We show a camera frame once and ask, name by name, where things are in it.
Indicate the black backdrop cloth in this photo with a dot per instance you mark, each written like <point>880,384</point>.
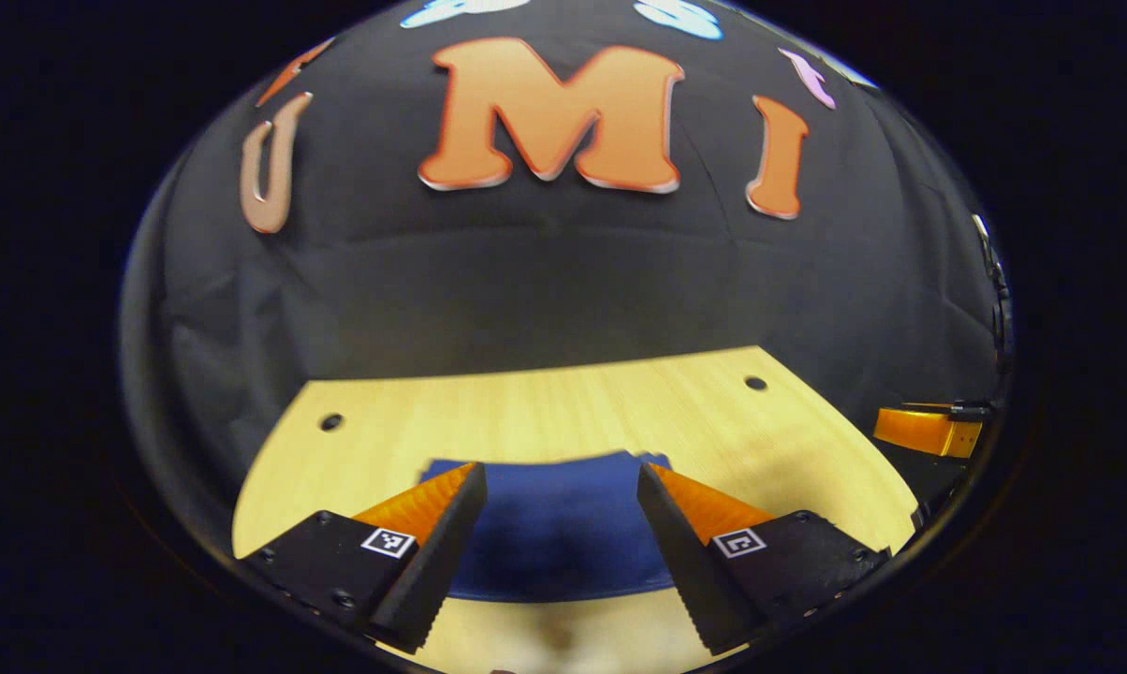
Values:
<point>563,281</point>

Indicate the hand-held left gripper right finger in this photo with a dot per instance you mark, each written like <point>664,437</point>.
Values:
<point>680,566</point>

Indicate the blue jeans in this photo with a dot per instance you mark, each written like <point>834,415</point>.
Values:
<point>554,534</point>

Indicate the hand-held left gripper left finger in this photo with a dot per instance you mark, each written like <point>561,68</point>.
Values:
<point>437,562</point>

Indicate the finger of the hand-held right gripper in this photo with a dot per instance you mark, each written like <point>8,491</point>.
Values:
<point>929,432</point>

